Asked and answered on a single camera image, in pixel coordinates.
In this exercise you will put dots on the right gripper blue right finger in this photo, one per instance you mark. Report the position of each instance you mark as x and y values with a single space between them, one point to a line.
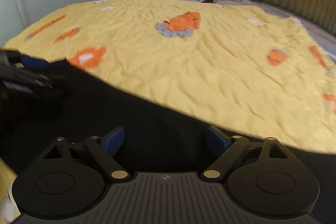
230 150

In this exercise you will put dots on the yellow carrot print bedsheet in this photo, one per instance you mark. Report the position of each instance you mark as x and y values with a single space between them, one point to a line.
237 67

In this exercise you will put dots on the patterned pillow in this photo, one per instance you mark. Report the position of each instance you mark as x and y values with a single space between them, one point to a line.
322 37

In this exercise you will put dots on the black pants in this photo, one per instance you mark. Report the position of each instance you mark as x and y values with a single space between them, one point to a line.
165 153

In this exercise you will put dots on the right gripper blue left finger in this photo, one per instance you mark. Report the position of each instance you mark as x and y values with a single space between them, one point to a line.
104 148

